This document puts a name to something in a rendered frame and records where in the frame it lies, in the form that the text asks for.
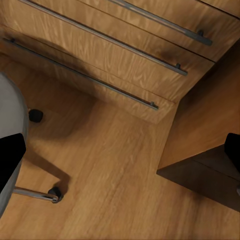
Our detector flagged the swivel chair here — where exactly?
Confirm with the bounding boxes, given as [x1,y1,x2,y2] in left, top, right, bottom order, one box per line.
[0,69,64,219]

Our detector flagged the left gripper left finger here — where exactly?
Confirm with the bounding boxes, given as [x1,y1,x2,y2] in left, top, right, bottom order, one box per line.
[0,133,26,193]

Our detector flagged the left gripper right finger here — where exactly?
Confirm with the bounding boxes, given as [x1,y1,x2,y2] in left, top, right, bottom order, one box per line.
[224,133,240,173]

